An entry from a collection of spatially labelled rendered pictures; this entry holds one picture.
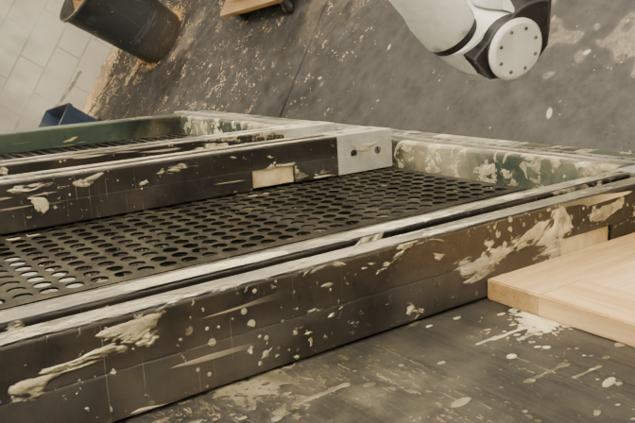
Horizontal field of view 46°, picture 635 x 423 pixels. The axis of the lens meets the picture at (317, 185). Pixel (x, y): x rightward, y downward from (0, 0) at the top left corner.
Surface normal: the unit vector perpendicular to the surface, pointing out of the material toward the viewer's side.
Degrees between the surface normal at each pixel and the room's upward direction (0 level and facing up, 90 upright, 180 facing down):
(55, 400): 90
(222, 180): 90
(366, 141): 90
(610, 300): 56
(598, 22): 0
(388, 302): 90
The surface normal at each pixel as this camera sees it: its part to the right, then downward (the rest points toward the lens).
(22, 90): 0.62, 0.04
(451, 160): -0.82, 0.14
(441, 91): -0.71, -0.42
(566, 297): -0.05, -0.98
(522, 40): 0.40, 0.42
